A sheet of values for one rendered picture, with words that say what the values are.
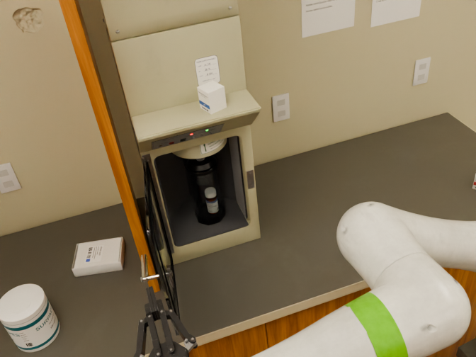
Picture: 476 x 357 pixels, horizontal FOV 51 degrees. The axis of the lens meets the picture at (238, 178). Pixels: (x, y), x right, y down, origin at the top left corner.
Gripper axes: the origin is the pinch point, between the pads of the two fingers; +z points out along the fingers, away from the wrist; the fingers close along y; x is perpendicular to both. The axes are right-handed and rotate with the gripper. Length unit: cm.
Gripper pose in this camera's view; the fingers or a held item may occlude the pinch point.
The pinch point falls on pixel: (153, 303)
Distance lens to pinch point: 110.4
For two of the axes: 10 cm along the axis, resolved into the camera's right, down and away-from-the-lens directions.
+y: -9.4, 2.8, -1.9
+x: 1.1, 7.8, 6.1
